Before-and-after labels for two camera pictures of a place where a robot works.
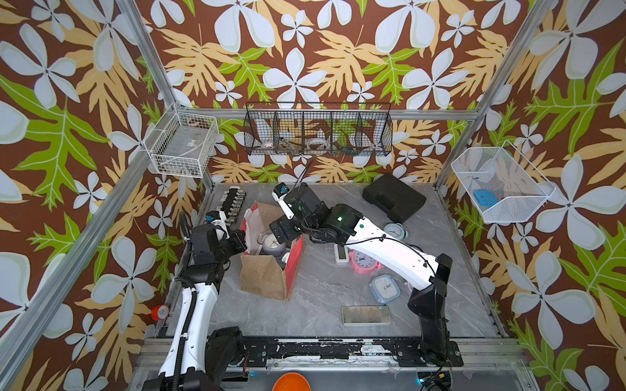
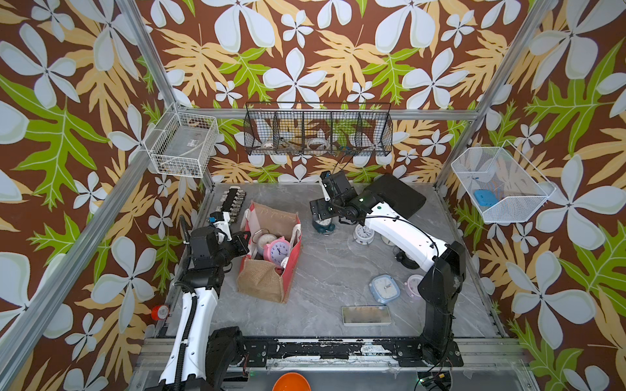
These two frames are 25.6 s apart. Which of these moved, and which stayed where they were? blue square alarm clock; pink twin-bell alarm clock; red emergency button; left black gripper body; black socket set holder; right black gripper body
Moved: pink twin-bell alarm clock; right black gripper body
Stayed: black socket set holder; red emergency button; blue square alarm clock; left black gripper body
